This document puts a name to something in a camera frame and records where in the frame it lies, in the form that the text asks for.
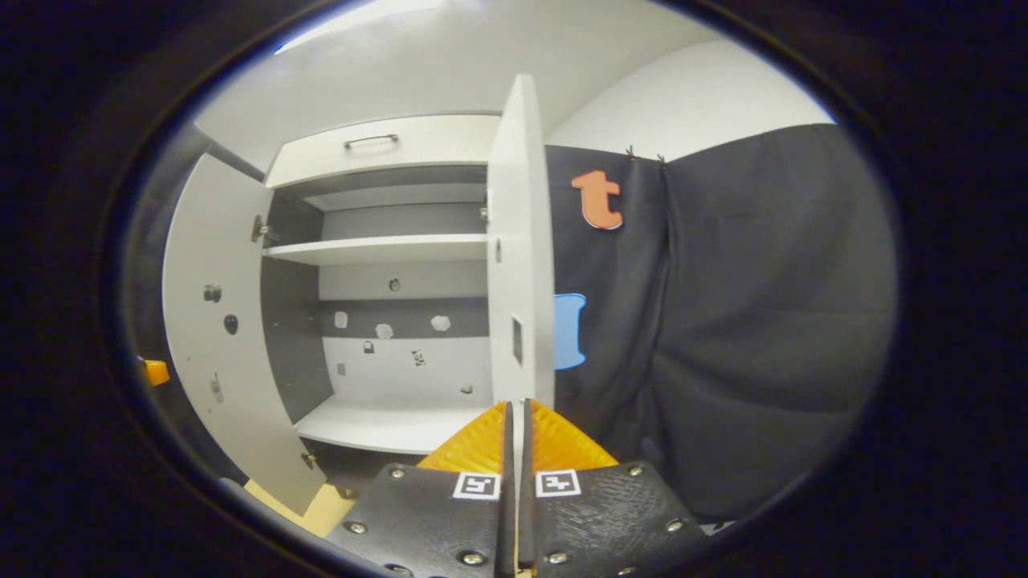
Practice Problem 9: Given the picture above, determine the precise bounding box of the cabinet door with camera sticker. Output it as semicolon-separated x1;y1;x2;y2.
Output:
161;153;334;516

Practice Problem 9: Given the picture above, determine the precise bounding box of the cabinet door with headphone sticker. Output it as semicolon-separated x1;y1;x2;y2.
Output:
486;74;557;482

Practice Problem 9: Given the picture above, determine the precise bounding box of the white shoe cabinet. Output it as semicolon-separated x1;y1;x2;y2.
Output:
259;112;515;482

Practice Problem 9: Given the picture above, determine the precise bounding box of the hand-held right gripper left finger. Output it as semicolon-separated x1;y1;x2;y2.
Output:
325;400;515;578

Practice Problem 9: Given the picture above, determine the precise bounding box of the white cabinet drawer front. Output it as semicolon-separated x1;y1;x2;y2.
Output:
263;112;503;191

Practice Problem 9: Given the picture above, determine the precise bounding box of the white cabinet shelf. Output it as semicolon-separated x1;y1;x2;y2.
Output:
263;233;491;267

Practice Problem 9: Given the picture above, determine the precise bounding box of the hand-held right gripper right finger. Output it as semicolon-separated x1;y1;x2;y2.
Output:
518;398;716;578

